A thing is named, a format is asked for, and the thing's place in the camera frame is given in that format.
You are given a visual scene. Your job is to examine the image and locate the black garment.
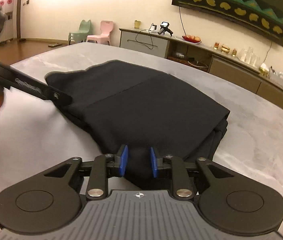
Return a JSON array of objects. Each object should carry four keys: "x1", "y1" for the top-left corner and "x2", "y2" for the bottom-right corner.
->
[{"x1": 45, "y1": 60, "x2": 230, "y2": 190}]

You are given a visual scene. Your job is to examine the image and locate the green plastic child chair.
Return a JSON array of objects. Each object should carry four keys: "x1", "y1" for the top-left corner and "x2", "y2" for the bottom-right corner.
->
[{"x1": 68, "y1": 20, "x2": 93, "y2": 45}]

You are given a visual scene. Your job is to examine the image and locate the pink plastic child chair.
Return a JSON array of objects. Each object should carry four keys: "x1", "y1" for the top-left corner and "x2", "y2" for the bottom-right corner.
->
[{"x1": 86, "y1": 20, "x2": 114, "y2": 46}]

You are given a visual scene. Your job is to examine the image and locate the long low sideboard cabinet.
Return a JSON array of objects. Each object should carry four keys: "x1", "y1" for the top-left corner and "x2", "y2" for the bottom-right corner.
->
[{"x1": 120, "y1": 28, "x2": 283, "y2": 109}]

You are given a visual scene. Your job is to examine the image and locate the gold ornaments on cabinet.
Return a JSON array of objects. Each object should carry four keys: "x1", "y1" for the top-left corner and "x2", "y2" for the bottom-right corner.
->
[{"x1": 214, "y1": 42, "x2": 237, "y2": 56}]

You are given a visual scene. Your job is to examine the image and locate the clear drinking glasses group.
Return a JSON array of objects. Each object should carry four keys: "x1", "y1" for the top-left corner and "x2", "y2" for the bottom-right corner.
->
[{"x1": 238, "y1": 47, "x2": 260, "y2": 67}]

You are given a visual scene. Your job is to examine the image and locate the yellow cup on cabinet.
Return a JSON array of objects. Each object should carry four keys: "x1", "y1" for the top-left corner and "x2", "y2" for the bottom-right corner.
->
[{"x1": 134, "y1": 20, "x2": 141, "y2": 29}]

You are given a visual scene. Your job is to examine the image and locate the red fruit plate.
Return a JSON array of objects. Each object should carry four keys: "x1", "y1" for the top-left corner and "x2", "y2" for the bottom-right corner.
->
[{"x1": 182, "y1": 35, "x2": 202, "y2": 44}]

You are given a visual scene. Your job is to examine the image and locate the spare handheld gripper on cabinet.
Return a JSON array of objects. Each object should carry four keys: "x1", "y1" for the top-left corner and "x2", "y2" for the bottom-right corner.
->
[{"x1": 158, "y1": 22, "x2": 173, "y2": 36}]

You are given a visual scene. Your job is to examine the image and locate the black cable on cabinet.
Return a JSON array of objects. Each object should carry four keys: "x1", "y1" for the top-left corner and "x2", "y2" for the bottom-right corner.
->
[{"x1": 127, "y1": 23, "x2": 158, "y2": 51}]

